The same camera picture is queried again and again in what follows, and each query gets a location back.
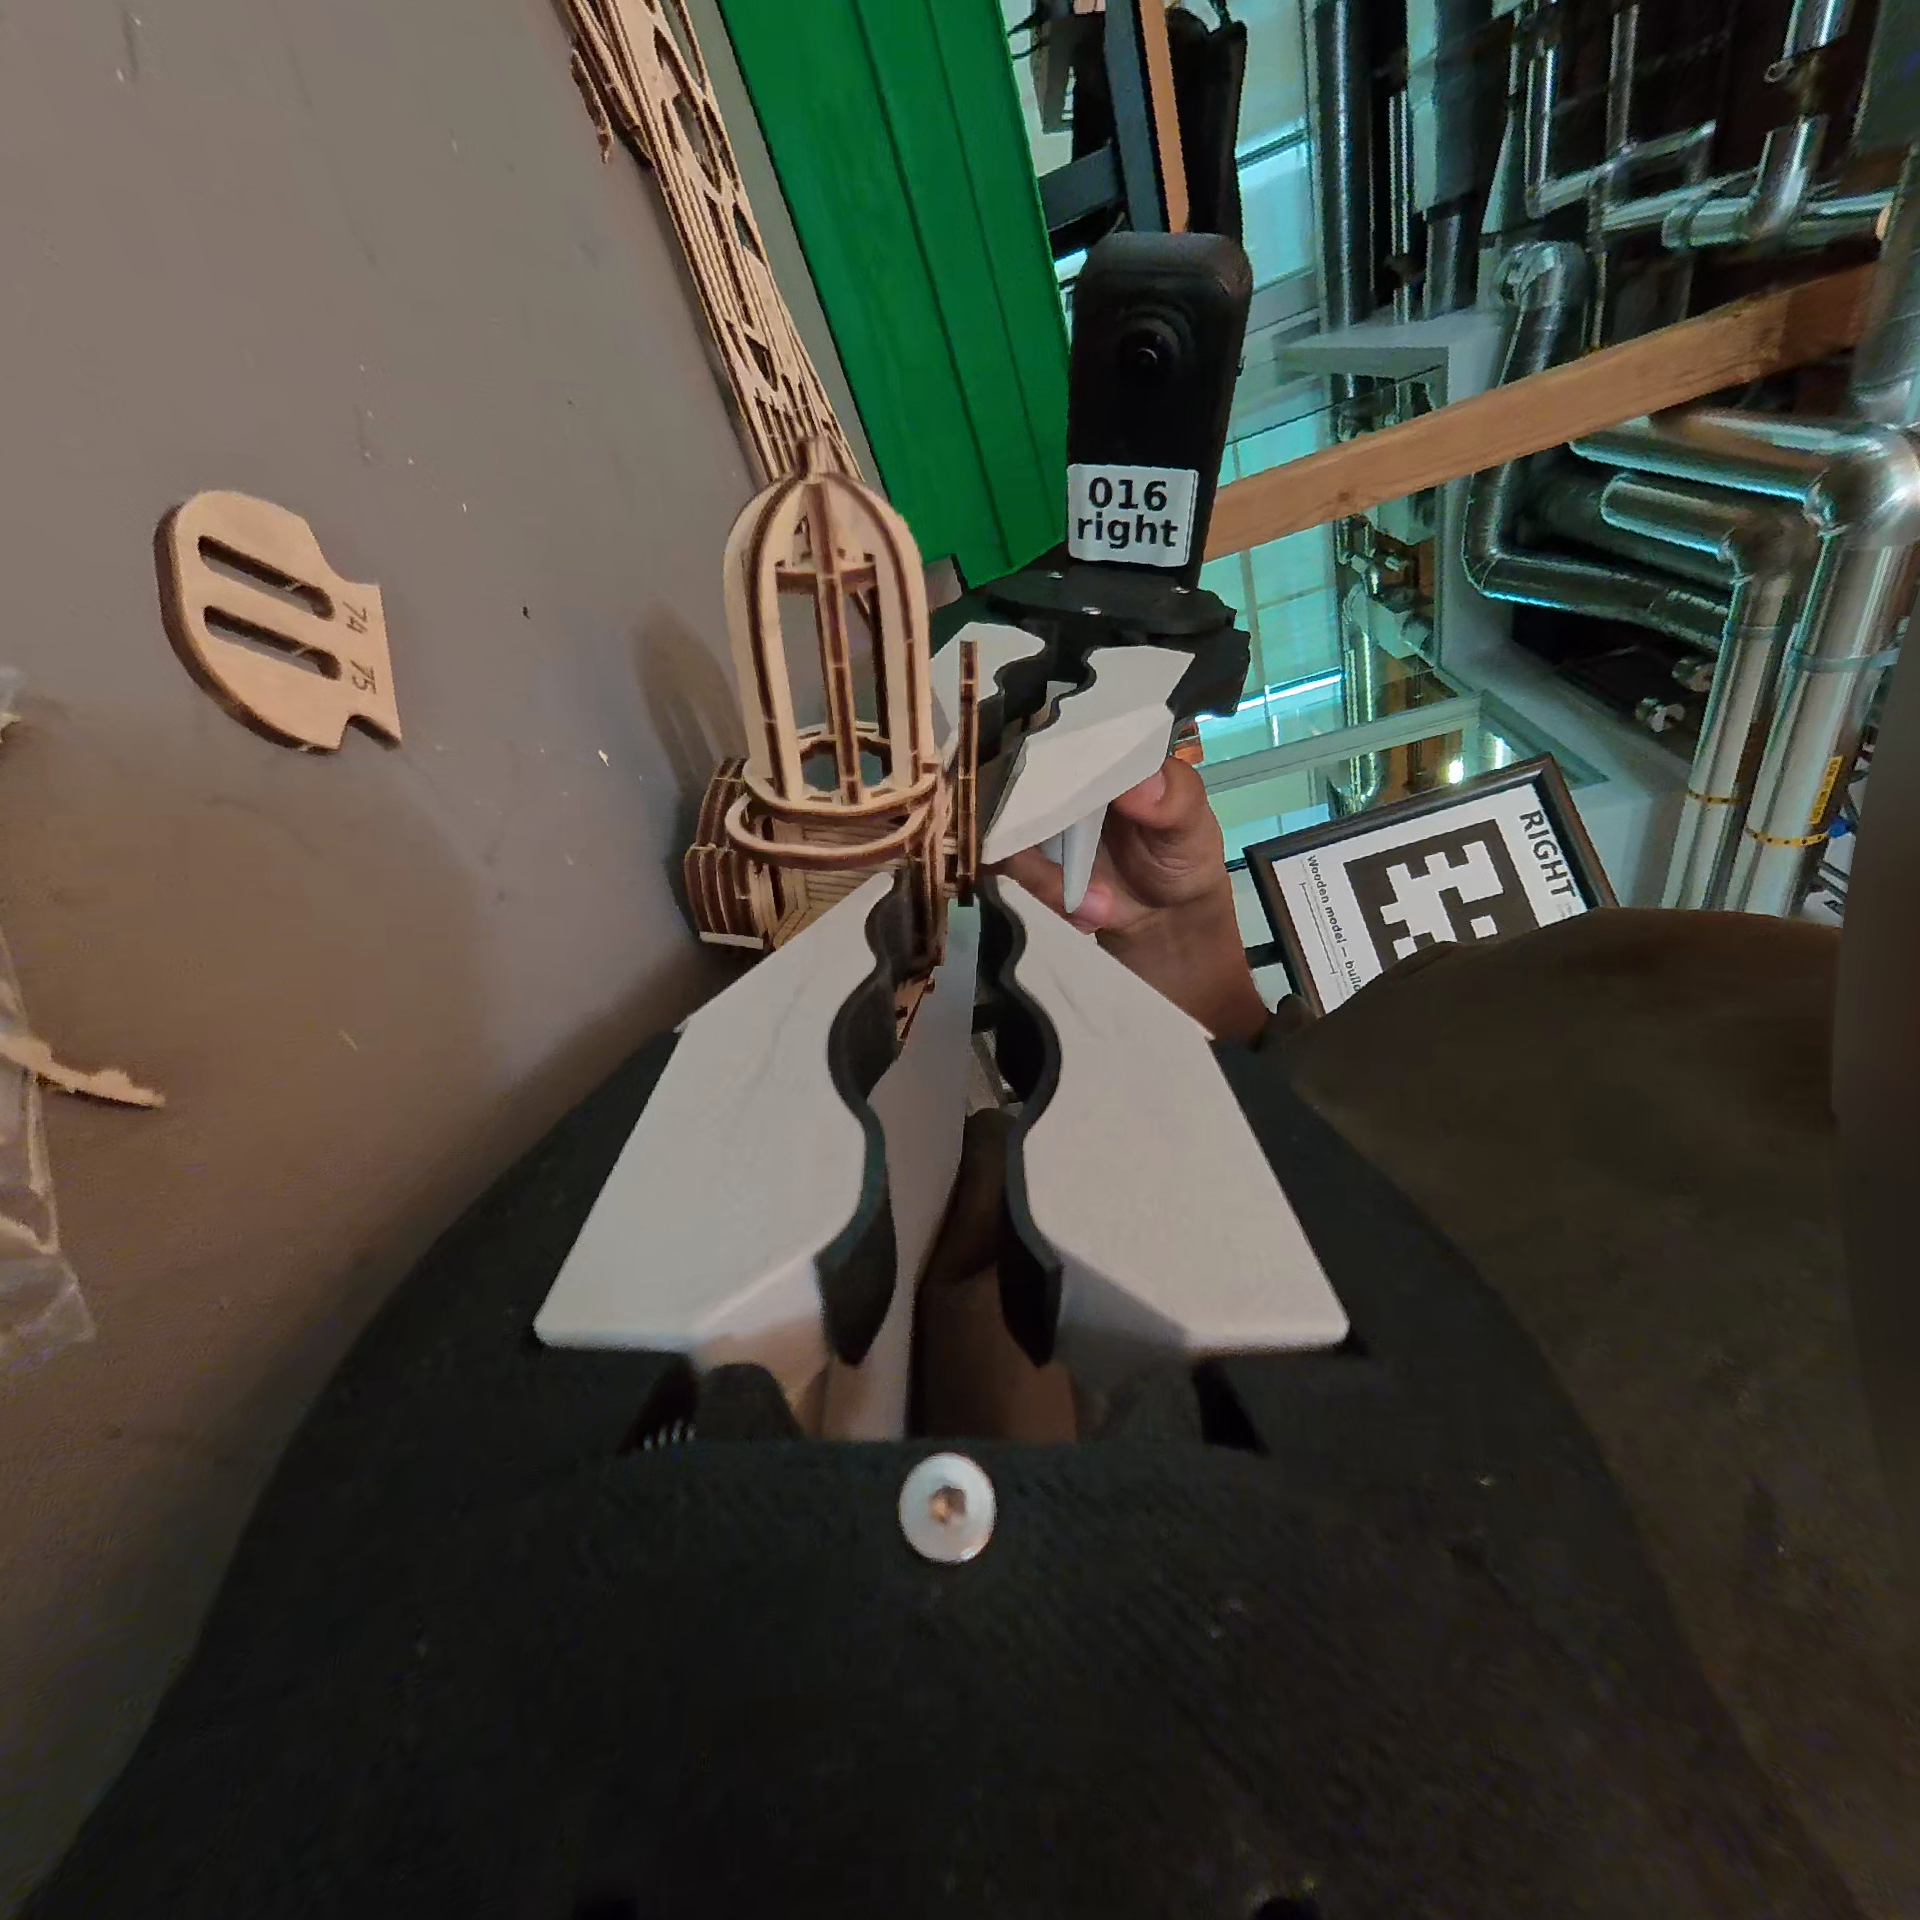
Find framed marker sign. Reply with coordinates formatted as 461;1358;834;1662
1240;757;1622;1021

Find slotted wooden stand piece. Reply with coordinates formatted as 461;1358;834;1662
154;488;404;751

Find green panel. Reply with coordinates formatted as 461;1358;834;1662
717;0;1086;589

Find thin wooden model piece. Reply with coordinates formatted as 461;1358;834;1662
942;641;984;904

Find grey desk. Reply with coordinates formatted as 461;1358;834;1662
0;0;975;1920

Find black bag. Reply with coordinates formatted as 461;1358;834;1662
1160;0;1250;241

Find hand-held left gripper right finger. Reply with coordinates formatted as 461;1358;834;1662
975;883;1356;1369

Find black wood-edged board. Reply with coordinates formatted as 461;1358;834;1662
1099;0;1190;232

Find wooden ship model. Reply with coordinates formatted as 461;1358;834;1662
686;439;968;1037

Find laser-cut wooden parts sheet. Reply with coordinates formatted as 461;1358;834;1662
563;0;869;505

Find person's right hand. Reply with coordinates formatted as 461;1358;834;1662
1036;750;1272;1039

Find silver ventilation ducts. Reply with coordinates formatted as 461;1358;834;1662
1306;0;1920;920

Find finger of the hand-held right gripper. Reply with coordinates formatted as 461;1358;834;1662
931;624;1086;755
979;647;1174;911

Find clear plastic bag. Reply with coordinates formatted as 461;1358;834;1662
0;668;96;1367

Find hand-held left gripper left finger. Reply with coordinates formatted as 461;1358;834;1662
533;871;940;1433

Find wooden beam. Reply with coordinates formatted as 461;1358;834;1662
1200;268;1883;559

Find curved wooden piece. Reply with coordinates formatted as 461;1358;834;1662
0;1019;166;1112

